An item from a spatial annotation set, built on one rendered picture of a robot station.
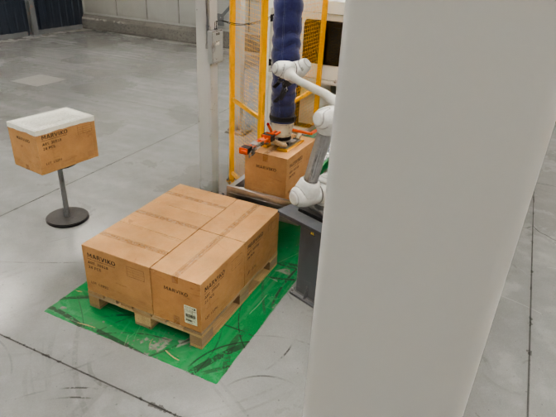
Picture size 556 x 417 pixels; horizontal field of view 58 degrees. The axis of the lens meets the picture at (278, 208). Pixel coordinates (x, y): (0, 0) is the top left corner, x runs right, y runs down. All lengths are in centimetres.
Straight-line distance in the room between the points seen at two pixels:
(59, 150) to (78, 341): 180
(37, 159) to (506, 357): 402
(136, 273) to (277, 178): 142
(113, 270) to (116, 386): 79
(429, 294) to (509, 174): 9
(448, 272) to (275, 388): 307
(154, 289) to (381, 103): 330
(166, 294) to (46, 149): 190
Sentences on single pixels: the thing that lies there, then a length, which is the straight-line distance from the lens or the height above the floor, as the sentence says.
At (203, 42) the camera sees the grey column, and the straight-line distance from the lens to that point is 501.
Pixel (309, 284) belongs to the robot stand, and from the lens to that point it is 396.
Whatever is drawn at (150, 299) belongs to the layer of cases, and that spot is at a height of 27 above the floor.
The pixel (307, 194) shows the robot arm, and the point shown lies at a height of 99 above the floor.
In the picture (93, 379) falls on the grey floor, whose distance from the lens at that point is 354.
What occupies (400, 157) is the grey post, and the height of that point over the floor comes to 237.
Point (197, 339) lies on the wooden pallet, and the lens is 357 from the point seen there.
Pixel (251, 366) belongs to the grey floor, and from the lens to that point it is 349.
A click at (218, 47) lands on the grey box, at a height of 161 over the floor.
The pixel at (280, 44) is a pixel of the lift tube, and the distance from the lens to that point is 411.
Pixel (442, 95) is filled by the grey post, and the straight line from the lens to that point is 29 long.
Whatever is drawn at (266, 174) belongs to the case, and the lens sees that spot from 424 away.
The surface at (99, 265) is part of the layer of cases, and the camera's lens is 379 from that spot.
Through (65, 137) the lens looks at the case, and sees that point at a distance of 485.
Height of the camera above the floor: 247
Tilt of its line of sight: 27 degrees down
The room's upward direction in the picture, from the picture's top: 3 degrees clockwise
